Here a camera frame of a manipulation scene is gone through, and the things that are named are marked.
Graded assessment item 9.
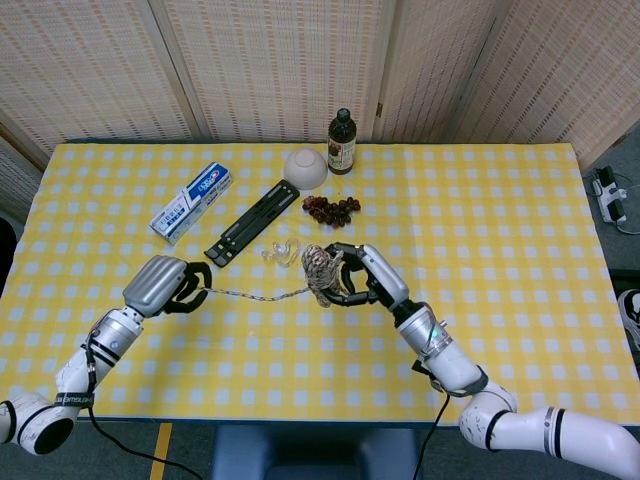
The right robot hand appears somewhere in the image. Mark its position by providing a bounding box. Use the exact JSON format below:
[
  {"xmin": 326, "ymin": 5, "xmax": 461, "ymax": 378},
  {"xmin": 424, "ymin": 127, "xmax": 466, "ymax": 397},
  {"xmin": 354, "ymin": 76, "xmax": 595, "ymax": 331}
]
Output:
[{"xmin": 322, "ymin": 242, "xmax": 411, "ymax": 311}]

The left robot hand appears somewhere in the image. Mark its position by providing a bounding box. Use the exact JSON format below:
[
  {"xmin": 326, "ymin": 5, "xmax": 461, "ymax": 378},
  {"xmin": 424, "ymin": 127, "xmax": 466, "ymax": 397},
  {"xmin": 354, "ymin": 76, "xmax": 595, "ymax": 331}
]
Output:
[{"xmin": 122, "ymin": 254, "xmax": 212, "ymax": 317}]

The speckled beige rope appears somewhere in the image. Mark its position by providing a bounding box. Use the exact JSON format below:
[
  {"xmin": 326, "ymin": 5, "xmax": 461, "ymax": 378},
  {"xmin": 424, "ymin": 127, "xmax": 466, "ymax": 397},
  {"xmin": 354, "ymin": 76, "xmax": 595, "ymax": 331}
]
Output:
[{"xmin": 198, "ymin": 243, "xmax": 351, "ymax": 310}]

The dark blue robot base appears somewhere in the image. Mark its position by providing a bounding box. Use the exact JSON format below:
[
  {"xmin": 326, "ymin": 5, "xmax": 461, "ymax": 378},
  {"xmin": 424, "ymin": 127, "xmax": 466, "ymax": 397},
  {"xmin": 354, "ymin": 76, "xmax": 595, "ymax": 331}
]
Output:
[{"xmin": 212, "ymin": 425, "xmax": 421, "ymax": 480}]

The red grape bunch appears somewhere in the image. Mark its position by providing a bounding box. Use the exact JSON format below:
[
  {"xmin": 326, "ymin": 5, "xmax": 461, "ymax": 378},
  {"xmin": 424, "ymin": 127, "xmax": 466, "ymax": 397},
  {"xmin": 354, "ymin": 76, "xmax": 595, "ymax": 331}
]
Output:
[{"xmin": 301, "ymin": 196, "xmax": 362, "ymax": 230}]

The blue white toothpaste box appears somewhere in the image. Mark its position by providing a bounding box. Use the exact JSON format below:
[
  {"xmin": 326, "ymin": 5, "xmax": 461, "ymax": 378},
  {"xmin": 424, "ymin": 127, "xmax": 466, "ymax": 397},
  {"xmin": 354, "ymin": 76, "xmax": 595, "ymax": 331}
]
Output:
[{"xmin": 148, "ymin": 161, "xmax": 236, "ymax": 246}]

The clear plastic hook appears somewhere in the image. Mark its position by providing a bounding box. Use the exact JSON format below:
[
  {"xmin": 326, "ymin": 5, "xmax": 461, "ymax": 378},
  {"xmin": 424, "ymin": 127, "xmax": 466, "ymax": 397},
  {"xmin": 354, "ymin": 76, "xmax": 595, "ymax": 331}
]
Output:
[{"xmin": 260, "ymin": 238, "xmax": 304, "ymax": 269}]

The yellow checkered tablecloth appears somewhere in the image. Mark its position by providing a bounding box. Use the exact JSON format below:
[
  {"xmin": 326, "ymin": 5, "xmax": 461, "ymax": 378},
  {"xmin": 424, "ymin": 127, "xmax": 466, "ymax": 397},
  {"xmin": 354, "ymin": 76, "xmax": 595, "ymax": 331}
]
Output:
[{"xmin": 0, "ymin": 142, "xmax": 640, "ymax": 427}]

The white upturned bowl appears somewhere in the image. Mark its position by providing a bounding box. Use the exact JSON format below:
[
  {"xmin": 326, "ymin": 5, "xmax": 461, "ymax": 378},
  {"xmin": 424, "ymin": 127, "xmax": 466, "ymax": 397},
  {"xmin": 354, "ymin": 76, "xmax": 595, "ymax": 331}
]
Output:
[{"xmin": 282, "ymin": 148, "xmax": 329, "ymax": 192}]

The dark vinegar bottle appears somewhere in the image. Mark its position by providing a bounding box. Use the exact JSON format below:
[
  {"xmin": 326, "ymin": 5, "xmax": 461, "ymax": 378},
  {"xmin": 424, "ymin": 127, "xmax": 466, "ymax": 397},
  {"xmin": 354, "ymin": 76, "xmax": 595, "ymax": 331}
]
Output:
[{"xmin": 327, "ymin": 107, "xmax": 357, "ymax": 176}]

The white power strip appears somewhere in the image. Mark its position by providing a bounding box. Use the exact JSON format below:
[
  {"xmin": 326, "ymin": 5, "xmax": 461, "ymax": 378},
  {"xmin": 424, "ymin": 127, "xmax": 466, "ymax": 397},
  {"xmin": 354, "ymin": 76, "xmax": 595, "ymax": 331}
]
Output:
[{"xmin": 592, "ymin": 167, "xmax": 629, "ymax": 225}]

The woven bamboo folding screen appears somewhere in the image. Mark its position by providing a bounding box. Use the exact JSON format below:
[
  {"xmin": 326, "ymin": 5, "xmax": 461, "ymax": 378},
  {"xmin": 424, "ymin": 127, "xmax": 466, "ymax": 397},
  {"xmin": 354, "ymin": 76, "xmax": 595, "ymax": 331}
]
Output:
[{"xmin": 0, "ymin": 0, "xmax": 640, "ymax": 221}]

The white black sneaker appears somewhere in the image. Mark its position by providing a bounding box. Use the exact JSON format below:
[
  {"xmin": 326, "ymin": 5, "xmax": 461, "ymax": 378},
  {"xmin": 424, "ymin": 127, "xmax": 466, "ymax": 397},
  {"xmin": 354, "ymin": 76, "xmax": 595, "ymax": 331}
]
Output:
[{"xmin": 617, "ymin": 289, "xmax": 640, "ymax": 351}]

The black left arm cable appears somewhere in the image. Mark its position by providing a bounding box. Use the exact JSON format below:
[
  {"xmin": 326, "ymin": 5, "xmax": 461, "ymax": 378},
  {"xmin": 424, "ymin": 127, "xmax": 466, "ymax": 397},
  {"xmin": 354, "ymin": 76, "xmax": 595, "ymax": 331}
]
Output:
[{"xmin": 83, "ymin": 324, "xmax": 204, "ymax": 480}]

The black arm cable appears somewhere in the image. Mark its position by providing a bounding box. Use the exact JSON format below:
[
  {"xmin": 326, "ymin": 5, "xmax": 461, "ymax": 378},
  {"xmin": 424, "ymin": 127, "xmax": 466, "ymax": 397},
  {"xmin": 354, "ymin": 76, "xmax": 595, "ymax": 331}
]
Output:
[
  {"xmin": 413, "ymin": 392, "xmax": 451, "ymax": 480},
  {"xmin": 83, "ymin": 324, "xmax": 204, "ymax": 480}
]

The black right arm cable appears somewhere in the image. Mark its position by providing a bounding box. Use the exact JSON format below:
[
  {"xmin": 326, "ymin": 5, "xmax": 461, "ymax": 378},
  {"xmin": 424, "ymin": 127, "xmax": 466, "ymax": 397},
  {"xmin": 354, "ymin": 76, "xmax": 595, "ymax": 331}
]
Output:
[{"xmin": 413, "ymin": 392, "xmax": 451, "ymax": 480}]

